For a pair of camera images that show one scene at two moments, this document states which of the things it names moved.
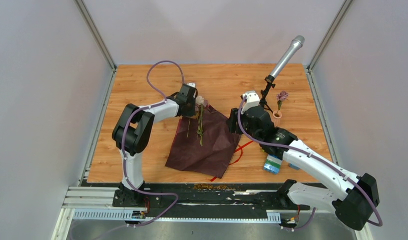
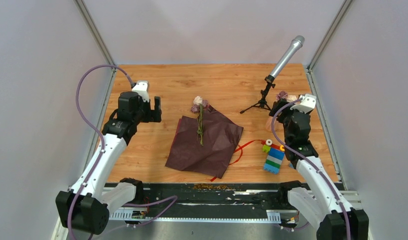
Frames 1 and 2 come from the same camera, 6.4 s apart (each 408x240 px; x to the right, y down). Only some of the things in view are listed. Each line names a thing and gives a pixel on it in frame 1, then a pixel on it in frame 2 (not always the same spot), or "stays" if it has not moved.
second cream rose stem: (199, 101) stays
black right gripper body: (235, 127) → (285, 114)
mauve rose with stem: (281, 97) stays
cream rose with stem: (187, 131) → (291, 98)
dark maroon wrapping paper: (206, 143) stays
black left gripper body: (190, 111) → (145, 114)
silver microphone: (296, 44) stays
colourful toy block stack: (272, 164) stays
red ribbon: (240, 158) stays
